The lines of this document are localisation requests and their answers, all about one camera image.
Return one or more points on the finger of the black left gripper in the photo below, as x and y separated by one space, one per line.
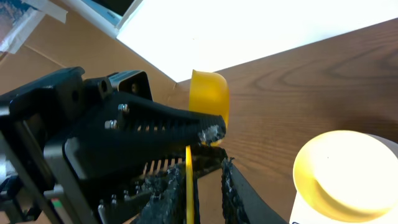
127 199
142 130

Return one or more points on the yellow plastic bowl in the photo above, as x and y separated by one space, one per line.
345 177

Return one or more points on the yellow plastic scoop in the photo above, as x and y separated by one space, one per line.
209 93

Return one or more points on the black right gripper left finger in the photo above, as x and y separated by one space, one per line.
167 202

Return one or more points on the white digital kitchen scale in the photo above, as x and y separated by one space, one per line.
314 211

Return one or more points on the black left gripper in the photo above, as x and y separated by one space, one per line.
72 140

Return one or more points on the cardboard box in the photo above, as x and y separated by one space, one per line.
54 45

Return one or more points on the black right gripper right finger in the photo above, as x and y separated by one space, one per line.
241 203

